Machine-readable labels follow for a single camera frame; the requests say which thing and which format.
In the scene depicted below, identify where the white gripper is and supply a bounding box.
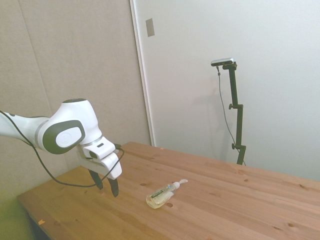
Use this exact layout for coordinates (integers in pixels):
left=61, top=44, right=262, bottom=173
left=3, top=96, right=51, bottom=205
left=76, top=143, right=123, bottom=199

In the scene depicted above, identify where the silver exterior camera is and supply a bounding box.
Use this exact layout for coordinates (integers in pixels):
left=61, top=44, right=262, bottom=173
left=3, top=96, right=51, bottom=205
left=210, top=57, right=236, bottom=68

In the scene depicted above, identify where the grey wall plate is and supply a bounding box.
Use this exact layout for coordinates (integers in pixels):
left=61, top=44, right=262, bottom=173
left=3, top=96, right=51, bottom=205
left=145, top=17, right=156, bottom=38

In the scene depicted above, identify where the white wall trim strip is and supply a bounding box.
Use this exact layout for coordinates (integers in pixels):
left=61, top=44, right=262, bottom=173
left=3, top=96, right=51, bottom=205
left=129, top=0, right=157, bottom=147

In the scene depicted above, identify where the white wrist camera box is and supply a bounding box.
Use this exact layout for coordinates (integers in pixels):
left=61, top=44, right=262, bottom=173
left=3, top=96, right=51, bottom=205
left=83, top=139, right=119, bottom=160

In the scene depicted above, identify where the black camera stand pole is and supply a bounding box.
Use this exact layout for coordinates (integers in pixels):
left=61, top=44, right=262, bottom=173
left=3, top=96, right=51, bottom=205
left=222, top=62, right=247, bottom=166

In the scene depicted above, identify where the clear sanitizer pump bottle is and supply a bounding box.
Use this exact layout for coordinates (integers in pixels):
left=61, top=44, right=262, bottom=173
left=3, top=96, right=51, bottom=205
left=145, top=178, right=189, bottom=209

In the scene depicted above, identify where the black camera stand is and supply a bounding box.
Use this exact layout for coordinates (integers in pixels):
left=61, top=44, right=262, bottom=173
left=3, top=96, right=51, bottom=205
left=216, top=65, right=247, bottom=167

